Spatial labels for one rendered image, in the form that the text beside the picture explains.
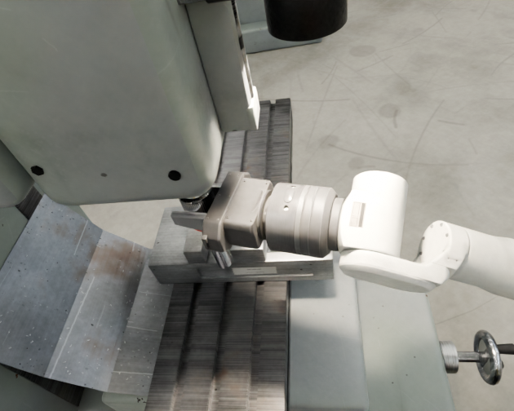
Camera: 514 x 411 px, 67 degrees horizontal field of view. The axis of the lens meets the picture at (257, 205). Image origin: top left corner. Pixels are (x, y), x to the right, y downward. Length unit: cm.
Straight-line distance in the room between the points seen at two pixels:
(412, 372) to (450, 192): 144
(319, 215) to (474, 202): 180
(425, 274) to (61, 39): 40
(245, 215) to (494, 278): 30
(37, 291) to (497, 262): 74
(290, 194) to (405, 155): 196
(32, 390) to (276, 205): 63
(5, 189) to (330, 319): 60
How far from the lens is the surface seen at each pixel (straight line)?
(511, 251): 54
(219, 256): 62
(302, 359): 79
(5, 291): 82
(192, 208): 52
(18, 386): 89
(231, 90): 40
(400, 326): 95
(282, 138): 106
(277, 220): 46
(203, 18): 37
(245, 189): 51
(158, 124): 34
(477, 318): 185
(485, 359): 107
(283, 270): 74
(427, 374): 92
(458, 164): 239
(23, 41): 34
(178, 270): 77
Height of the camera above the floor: 160
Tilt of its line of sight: 47 degrees down
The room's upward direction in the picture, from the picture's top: 14 degrees counter-clockwise
